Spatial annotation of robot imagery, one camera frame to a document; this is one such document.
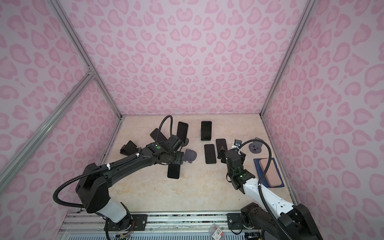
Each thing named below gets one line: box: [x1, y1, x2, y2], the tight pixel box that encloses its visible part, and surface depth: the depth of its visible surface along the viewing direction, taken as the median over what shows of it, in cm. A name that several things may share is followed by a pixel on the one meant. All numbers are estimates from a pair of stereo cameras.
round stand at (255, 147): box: [248, 137, 264, 154], surface depth 98 cm
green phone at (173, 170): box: [167, 164, 181, 179], surface depth 84 cm
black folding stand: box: [119, 140, 139, 156], surface depth 98 cm
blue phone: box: [204, 144, 217, 164], surface depth 100 cm
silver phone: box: [215, 138, 228, 155], surface depth 106 cm
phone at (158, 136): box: [150, 128, 168, 142], surface depth 95 cm
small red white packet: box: [208, 223, 225, 240], surface depth 70 cm
